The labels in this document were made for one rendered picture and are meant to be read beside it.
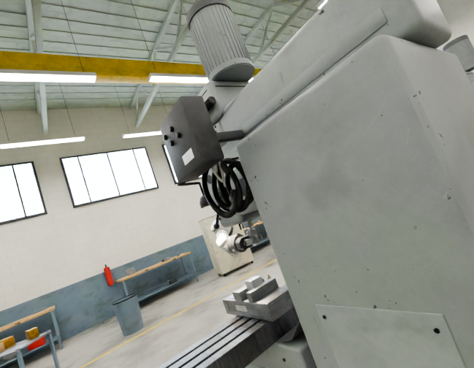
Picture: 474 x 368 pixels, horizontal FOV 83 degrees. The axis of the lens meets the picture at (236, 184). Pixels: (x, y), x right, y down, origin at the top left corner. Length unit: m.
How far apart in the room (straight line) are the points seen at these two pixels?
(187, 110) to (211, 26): 0.51
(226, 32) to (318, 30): 0.50
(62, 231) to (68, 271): 1.08
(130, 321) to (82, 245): 3.36
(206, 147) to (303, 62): 0.35
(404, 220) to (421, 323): 0.20
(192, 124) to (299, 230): 0.42
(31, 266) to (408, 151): 8.40
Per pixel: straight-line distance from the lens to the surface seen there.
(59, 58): 6.14
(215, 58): 1.17
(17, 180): 8.90
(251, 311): 1.24
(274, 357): 1.23
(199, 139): 0.78
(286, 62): 0.86
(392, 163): 0.57
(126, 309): 5.85
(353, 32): 0.75
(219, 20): 1.25
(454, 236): 0.58
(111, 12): 7.08
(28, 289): 8.54
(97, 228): 8.68
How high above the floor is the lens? 1.34
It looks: 7 degrees up
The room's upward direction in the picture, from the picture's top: 20 degrees counter-clockwise
